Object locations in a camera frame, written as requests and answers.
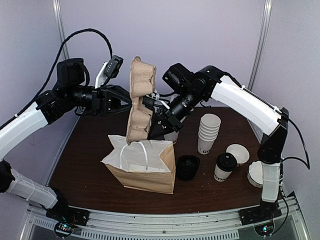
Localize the metal wall post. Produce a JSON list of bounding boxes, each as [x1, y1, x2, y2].
[[248, 0, 273, 91], [52, 0, 70, 60]]

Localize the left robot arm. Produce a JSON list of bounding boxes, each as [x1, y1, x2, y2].
[[0, 55, 132, 222]]

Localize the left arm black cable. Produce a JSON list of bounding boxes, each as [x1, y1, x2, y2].
[[22, 28, 115, 113]]

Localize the left metal wall post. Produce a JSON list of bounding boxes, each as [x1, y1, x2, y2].
[[52, 0, 70, 60]]

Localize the black cup lid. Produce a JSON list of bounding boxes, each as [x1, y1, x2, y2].
[[216, 152, 238, 172]]

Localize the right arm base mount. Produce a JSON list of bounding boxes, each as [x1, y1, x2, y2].
[[238, 202, 282, 237]]

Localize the stack of white paper cups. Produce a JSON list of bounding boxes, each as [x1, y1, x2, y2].
[[197, 113, 221, 155]]

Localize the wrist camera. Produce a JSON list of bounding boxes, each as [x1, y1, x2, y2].
[[148, 90, 170, 105], [94, 55, 124, 89]]

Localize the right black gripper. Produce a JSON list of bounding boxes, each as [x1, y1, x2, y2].
[[146, 88, 205, 141]]

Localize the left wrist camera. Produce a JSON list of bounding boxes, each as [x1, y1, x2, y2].
[[94, 55, 124, 89]]

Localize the white paper coffee cup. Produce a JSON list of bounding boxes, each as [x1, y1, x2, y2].
[[213, 165, 232, 182]]

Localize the paper cup holding straws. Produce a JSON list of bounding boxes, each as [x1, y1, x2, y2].
[[164, 131, 179, 144]]

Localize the stack of black lids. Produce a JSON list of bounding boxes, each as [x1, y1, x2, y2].
[[176, 154, 200, 181]]

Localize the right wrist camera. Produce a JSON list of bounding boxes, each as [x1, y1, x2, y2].
[[148, 90, 170, 105]]

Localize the white scalloped bowl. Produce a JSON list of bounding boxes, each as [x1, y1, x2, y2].
[[247, 161, 263, 189]]

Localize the right metal wall post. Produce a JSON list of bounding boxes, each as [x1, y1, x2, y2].
[[248, 0, 273, 91]]

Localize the cardboard cup carrier tray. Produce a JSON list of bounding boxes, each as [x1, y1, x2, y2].
[[126, 56, 157, 145]]

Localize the aluminium front rail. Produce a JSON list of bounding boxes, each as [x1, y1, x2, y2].
[[18, 196, 311, 240]]

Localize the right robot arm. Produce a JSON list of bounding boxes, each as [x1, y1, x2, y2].
[[148, 63, 289, 221]]

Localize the white round bowl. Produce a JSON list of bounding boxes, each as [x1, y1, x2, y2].
[[226, 144, 250, 167]]

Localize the brown paper bag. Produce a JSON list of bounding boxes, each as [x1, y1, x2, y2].
[[101, 135, 176, 195]]

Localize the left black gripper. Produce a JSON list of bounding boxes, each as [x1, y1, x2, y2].
[[66, 84, 141, 118]]

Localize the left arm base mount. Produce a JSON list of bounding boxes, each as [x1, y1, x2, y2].
[[41, 206, 90, 239]]

